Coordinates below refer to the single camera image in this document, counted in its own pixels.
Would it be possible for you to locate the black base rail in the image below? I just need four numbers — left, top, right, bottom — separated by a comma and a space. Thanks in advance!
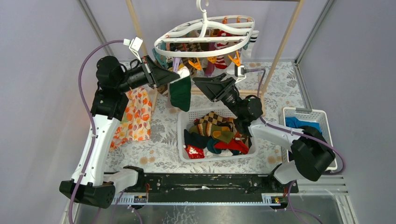
125, 173, 299, 194

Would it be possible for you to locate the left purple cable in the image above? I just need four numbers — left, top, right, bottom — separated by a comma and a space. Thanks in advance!
67, 39, 131, 224

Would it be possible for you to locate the blue cloth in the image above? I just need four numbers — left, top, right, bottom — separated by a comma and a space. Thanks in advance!
285, 117, 322, 134

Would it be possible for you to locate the white oval sock hanger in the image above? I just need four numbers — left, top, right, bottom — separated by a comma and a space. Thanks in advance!
154, 0, 255, 58

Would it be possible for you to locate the floral orange cloth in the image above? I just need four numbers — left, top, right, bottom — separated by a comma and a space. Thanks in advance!
109, 87, 152, 152

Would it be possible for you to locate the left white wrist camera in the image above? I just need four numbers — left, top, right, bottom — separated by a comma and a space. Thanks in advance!
123, 37, 143, 63

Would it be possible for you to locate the white side basket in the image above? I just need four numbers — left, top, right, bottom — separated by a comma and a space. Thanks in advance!
279, 107, 338, 174

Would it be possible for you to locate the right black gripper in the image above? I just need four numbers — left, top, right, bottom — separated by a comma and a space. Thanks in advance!
193, 73, 243, 118

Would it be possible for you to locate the white sock laundry basket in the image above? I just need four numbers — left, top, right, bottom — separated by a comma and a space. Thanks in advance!
177, 107, 258, 162

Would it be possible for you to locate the orange clothespin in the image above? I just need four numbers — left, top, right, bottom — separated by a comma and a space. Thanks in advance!
228, 50, 241, 67
206, 56, 217, 64
188, 58, 202, 70

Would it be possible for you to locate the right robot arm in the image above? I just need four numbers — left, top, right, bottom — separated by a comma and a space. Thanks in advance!
193, 74, 335, 192

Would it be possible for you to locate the green white yellow sock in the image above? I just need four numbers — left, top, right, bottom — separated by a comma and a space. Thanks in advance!
169, 66, 191, 112

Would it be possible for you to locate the red sock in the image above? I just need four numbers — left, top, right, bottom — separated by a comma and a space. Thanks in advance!
214, 140, 249, 155

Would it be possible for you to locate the olive green sock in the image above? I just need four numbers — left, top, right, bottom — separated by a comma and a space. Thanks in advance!
211, 131, 234, 144

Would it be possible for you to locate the wooden drying rack frame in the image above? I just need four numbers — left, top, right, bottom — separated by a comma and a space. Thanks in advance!
126, 0, 305, 103

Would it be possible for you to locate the purple clothespin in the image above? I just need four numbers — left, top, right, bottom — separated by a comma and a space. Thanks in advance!
172, 57, 181, 73

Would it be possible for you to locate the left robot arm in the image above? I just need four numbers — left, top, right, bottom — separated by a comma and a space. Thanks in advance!
59, 56, 180, 209

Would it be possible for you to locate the brown argyle sock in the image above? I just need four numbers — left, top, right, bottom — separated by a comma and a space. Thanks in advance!
189, 111, 237, 136

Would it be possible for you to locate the white black striped sock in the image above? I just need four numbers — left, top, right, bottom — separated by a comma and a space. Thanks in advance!
241, 30, 260, 58

